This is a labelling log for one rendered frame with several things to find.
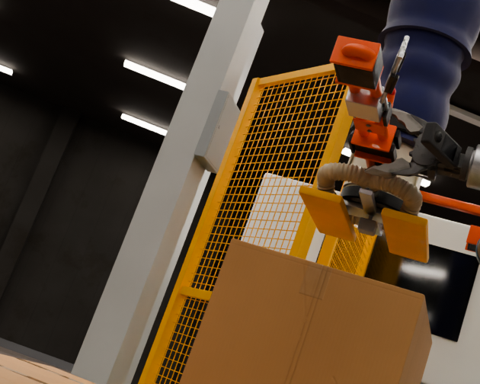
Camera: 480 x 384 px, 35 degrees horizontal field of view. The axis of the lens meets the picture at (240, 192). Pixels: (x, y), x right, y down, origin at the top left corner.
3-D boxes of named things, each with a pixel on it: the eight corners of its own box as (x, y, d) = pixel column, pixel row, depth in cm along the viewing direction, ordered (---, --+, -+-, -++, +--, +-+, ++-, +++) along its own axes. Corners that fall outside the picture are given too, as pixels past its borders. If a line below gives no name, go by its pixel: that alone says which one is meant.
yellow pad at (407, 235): (388, 252, 197) (394, 235, 198) (427, 264, 194) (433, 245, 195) (380, 214, 166) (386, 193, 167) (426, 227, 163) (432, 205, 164)
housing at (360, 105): (347, 115, 147) (353, 94, 148) (381, 123, 144) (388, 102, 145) (342, 100, 140) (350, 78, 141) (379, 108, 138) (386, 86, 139)
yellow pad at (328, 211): (318, 232, 203) (324, 215, 204) (354, 243, 200) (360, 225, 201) (297, 192, 172) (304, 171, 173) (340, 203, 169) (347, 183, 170)
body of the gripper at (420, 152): (407, 175, 164) (463, 190, 160) (405, 161, 156) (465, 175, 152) (417, 143, 166) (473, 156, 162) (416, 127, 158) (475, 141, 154)
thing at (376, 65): (334, 83, 135) (343, 58, 136) (376, 92, 133) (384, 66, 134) (328, 60, 127) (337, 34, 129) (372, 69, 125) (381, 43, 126)
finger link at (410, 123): (385, 117, 168) (413, 148, 164) (384, 106, 162) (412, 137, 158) (397, 109, 168) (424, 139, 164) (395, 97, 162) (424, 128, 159)
